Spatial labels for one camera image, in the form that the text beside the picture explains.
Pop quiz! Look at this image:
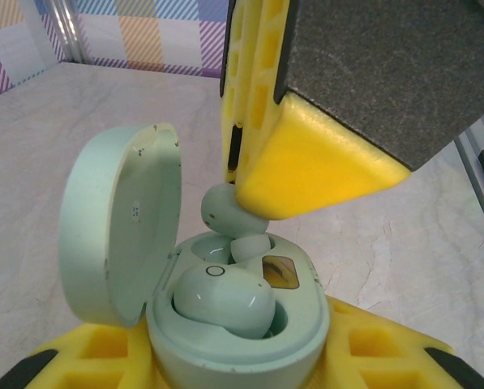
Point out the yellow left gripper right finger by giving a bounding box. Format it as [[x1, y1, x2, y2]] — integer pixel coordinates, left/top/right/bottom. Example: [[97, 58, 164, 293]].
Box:
[[306, 295, 484, 389]]

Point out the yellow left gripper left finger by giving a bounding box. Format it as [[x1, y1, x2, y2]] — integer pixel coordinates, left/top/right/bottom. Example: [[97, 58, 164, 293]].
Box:
[[0, 319, 172, 389]]

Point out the mint green earbud charging case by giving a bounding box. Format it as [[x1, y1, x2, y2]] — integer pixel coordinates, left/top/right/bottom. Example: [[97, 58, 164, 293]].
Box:
[[58, 123, 332, 389]]

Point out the aluminium frame post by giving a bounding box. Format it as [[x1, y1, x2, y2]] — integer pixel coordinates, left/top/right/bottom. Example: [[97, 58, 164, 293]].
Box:
[[42, 0, 84, 64]]

